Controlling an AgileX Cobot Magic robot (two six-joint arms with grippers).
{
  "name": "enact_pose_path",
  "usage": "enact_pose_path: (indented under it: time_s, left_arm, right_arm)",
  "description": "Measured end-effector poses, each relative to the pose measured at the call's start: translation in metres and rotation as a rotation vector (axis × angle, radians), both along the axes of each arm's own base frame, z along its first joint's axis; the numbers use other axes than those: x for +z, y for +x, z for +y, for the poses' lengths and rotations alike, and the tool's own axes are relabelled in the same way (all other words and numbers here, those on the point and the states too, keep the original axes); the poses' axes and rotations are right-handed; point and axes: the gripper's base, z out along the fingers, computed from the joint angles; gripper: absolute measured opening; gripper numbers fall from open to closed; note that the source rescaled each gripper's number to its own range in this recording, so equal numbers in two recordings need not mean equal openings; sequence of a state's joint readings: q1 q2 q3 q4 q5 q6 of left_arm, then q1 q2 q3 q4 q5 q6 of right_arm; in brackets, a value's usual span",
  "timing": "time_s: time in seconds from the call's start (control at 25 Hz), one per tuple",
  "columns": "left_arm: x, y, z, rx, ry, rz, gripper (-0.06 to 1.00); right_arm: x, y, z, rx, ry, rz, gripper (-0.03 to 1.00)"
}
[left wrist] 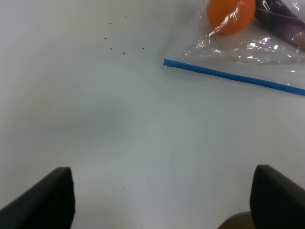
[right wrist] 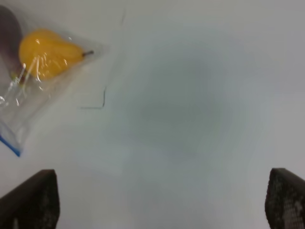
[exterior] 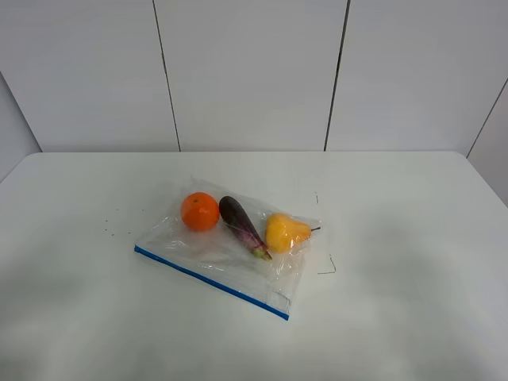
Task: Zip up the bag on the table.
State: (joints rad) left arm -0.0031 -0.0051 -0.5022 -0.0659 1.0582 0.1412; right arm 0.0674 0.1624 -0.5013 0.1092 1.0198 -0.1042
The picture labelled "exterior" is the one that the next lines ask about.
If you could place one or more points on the purple eggplant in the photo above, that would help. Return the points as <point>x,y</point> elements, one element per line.
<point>240,225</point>

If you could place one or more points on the clear zip bag blue seal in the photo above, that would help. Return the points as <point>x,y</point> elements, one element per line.
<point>218,258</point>

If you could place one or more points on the orange fruit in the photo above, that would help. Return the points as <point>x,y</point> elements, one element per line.
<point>199,212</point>

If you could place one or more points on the yellow pear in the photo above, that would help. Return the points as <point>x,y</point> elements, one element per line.
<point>283,232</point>

